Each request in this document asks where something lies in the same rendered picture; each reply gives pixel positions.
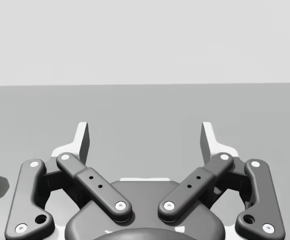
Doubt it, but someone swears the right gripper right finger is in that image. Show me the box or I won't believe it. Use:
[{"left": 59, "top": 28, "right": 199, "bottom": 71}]
[{"left": 157, "top": 121, "right": 286, "bottom": 240}]

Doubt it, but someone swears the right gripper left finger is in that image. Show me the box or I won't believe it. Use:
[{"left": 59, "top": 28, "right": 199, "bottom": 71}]
[{"left": 4, "top": 121, "right": 133, "bottom": 240}]

